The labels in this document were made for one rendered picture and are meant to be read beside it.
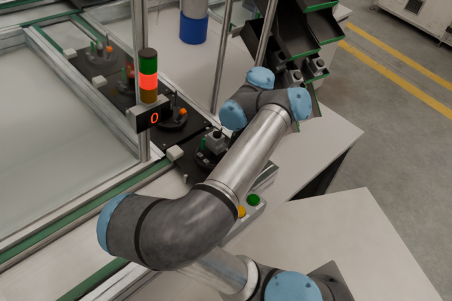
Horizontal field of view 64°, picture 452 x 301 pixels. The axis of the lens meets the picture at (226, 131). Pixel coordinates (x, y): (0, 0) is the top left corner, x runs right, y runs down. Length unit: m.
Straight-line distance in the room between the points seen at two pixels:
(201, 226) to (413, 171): 2.66
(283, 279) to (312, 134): 0.89
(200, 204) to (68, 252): 0.67
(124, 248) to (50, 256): 0.56
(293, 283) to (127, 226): 0.43
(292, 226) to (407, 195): 1.69
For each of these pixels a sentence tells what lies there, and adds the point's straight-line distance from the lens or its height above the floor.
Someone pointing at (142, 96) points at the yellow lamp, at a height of 1.28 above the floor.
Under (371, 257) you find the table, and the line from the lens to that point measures 1.39.
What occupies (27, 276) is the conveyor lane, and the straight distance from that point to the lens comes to 1.18.
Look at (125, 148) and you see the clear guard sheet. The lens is 1.19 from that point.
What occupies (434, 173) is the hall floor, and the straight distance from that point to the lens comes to 3.22.
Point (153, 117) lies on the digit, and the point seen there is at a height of 1.21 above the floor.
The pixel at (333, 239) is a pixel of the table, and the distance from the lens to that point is 1.36.
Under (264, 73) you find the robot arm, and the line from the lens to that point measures 0.95.
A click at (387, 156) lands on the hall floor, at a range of 3.11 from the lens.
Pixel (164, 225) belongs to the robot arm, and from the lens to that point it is 0.58.
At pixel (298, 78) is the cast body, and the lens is 1.24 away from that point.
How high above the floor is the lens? 1.95
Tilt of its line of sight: 44 degrees down
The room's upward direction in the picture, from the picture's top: 11 degrees clockwise
